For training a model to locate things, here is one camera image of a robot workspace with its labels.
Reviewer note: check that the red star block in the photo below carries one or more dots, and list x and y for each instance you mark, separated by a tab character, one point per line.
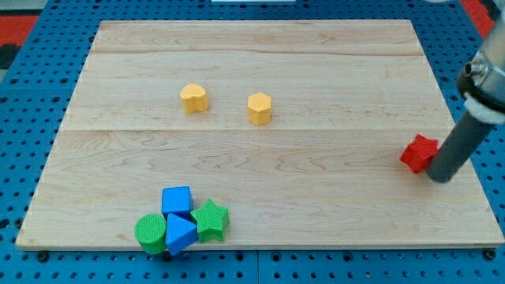
419	153

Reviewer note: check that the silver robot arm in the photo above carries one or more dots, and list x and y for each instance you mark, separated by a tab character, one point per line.
481	81

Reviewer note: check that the yellow hexagon block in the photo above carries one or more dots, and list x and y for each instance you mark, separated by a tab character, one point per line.
259	108

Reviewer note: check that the green star block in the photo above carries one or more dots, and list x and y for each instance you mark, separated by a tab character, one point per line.
211	221

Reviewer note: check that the wooden board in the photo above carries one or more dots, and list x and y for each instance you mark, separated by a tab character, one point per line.
324	173

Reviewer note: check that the yellow heart block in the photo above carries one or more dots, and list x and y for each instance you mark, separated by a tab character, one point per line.
194	98

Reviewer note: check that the blue cube block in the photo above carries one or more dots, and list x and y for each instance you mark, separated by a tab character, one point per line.
177	201

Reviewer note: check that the blue triangle block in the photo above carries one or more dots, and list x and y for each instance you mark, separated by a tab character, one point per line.
180	234

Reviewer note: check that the green cylinder block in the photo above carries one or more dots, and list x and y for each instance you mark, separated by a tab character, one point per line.
150	232

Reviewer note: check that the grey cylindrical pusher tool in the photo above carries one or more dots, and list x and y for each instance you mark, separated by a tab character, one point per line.
462	142

